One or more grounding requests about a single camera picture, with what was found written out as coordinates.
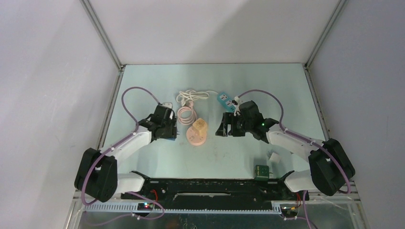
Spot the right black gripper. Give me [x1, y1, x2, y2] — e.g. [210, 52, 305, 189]
[215, 112, 253, 137]

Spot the pink round power socket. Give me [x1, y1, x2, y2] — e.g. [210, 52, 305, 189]
[186, 126, 207, 146]

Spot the yellow cube plug adapter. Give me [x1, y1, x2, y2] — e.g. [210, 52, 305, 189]
[192, 118, 208, 135]

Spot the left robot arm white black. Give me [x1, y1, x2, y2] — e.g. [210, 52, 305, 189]
[74, 103, 177, 202]

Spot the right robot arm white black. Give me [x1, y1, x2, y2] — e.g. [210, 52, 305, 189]
[215, 101, 355, 199]

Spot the small white plug adapter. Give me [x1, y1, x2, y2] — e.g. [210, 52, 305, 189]
[267, 152, 281, 164]

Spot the green cube plug adapter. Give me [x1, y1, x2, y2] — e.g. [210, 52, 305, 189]
[254, 165, 273, 181]

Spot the teal power strip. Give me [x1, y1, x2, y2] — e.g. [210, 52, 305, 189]
[217, 92, 236, 113]

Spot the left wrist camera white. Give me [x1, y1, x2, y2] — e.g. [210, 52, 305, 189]
[161, 102, 175, 119]

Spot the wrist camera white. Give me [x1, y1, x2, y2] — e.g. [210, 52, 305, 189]
[232, 96, 243, 116]
[161, 102, 175, 119]

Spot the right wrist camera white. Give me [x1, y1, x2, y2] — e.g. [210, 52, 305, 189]
[232, 96, 243, 116]

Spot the pink coiled cord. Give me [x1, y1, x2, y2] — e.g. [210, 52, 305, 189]
[177, 100, 197, 126]

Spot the white coiled power cord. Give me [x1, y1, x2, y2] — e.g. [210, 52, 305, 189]
[176, 89, 220, 104]

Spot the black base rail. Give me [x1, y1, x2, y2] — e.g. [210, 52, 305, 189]
[138, 178, 309, 210]

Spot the grey slotted cable duct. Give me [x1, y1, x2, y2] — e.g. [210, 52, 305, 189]
[84, 202, 288, 215]

